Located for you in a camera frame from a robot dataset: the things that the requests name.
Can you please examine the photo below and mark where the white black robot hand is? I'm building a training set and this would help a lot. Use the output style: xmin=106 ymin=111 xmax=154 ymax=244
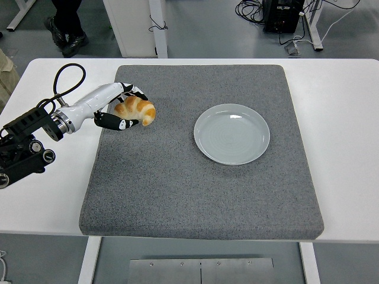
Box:
xmin=60 ymin=81 xmax=149 ymax=133

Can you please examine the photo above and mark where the golden croissant bread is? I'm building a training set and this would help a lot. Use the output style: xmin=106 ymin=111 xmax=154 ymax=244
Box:
xmin=114 ymin=96 xmax=157 ymax=127

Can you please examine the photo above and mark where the round grey plate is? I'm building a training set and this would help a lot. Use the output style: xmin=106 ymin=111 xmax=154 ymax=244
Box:
xmin=193 ymin=103 xmax=271 ymax=166

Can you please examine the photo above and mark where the grey metal plate with screws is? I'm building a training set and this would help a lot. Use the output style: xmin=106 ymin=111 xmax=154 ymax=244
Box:
xmin=129 ymin=257 xmax=275 ymax=284

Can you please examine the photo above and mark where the white cabinet panel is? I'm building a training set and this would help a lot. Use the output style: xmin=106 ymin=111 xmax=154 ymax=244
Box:
xmin=102 ymin=0 xmax=169 ymax=59

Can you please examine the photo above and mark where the beige cardboard box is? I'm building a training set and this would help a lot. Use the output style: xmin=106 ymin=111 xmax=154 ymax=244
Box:
xmin=0 ymin=49 xmax=20 ymax=112

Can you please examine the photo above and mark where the person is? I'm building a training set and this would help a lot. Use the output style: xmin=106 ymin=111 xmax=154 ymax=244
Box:
xmin=43 ymin=0 xmax=89 ymax=59

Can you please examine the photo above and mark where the white desk foot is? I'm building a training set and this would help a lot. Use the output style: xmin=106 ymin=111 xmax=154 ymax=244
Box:
xmin=6 ymin=0 xmax=38 ymax=33

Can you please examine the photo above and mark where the grey felt mat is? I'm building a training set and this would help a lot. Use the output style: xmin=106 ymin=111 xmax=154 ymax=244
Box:
xmin=79 ymin=64 xmax=325 ymax=240

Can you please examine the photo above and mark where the white table leg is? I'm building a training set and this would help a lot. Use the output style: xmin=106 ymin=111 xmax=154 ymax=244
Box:
xmin=77 ymin=236 xmax=103 ymax=284
xmin=298 ymin=241 xmax=322 ymax=284

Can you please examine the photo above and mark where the clear plastic stand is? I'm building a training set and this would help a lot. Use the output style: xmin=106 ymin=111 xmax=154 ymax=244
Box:
xmin=284 ymin=41 xmax=302 ymax=57

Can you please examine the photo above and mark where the black computer case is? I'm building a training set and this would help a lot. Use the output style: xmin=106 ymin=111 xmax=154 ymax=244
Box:
xmin=262 ymin=0 xmax=306 ymax=34

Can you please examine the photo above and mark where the white desk leg with foot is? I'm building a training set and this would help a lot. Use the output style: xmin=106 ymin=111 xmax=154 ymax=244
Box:
xmin=304 ymin=0 xmax=324 ymax=52

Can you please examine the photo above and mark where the thin black looped cable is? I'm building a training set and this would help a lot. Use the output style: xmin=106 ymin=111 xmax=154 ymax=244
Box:
xmin=149 ymin=14 xmax=169 ymax=33

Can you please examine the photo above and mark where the thin white cable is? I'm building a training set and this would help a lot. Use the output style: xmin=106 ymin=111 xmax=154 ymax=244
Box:
xmin=0 ymin=250 xmax=12 ymax=284

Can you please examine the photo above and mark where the black cable bundle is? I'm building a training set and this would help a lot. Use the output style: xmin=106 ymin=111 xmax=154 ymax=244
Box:
xmin=235 ymin=0 xmax=266 ymax=26

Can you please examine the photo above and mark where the long white cable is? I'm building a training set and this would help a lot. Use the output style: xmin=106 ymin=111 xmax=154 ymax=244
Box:
xmin=291 ymin=0 xmax=362 ymax=48

